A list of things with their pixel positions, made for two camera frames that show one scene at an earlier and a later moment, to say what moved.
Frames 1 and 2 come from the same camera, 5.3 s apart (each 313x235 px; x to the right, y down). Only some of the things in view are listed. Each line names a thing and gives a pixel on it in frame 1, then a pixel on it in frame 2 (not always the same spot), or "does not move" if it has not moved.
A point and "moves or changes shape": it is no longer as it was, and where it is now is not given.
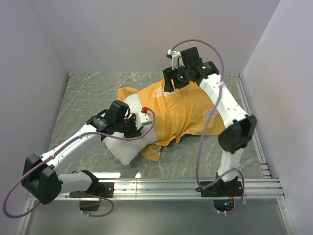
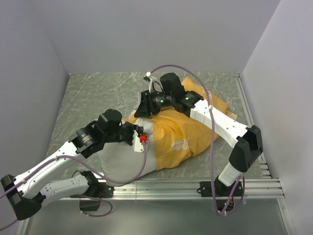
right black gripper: (167, 74) → (146, 105)
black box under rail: (89, 204) does not move
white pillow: (125, 151) moves or changes shape
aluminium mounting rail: (267, 189) does not move
